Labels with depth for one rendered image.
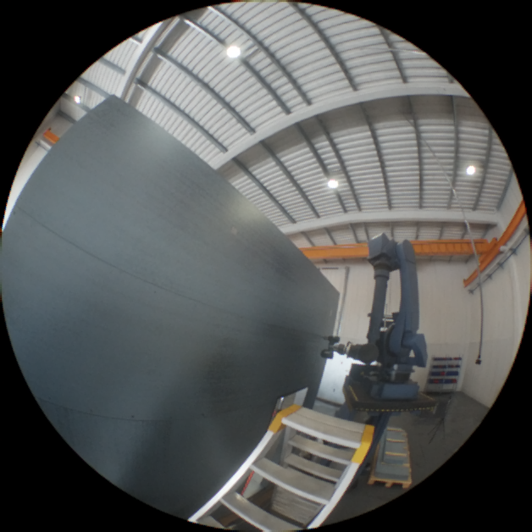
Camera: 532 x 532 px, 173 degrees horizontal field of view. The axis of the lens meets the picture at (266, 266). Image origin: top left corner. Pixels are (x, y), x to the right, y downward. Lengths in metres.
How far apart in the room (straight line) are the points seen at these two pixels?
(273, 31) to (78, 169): 5.41
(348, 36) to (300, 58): 1.44
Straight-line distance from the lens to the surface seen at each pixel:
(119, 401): 0.77
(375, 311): 1.63
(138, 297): 0.63
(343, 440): 0.65
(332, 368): 7.38
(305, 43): 5.55
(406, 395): 1.95
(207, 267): 0.71
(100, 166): 0.70
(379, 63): 5.65
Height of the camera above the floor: 2.64
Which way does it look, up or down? 18 degrees up
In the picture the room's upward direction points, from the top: 15 degrees clockwise
